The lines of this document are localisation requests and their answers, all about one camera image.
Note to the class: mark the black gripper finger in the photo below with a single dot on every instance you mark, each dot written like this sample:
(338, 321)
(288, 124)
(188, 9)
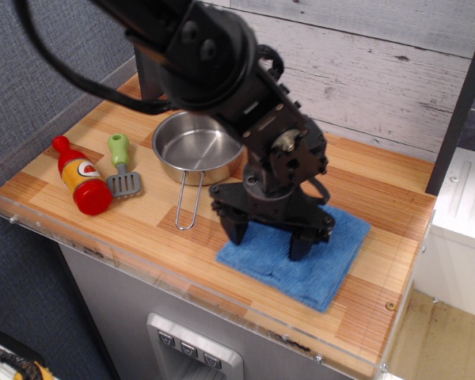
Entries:
(235, 225)
(300, 246)

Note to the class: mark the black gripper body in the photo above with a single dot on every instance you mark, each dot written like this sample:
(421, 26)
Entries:
(285, 208)

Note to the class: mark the blue cloth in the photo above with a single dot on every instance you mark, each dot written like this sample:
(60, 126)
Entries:
(314, 280)

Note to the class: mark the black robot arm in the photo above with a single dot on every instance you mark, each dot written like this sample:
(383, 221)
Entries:
(209, 63)

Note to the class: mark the stainless steel pot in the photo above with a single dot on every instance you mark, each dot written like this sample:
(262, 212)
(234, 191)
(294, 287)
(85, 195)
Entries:
(195, 151)

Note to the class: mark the grey toy kitchen cabinet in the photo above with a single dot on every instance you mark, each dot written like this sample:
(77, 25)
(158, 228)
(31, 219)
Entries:
(120, 302)

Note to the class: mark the silver dispenser button panel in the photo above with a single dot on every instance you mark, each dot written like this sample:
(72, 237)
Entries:
(182, 353)

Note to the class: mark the red toy ketchup bottle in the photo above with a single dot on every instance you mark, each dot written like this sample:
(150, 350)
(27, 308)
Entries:
(89, 191)

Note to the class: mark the white drainboard counter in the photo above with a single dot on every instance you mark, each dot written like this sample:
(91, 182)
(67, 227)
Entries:
(455, 205)

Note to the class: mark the yellow tape wad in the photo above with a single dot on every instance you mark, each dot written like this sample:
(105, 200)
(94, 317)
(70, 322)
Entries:
(41, 373)

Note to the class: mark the clear acrylic guard rail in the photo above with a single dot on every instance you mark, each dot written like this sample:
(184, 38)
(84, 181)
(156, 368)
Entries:
(36, 220)

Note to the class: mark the green handled toy spatula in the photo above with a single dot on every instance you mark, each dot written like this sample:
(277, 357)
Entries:
(124, 183)

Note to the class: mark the black left support post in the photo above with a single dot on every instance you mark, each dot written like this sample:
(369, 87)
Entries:
(149, 78)

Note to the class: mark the black support post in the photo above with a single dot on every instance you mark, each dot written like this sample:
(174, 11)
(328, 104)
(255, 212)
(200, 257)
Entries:
(453, 132)
(149, 78)

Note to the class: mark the black right support post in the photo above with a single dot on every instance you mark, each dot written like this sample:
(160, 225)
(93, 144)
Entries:
(453, 132)

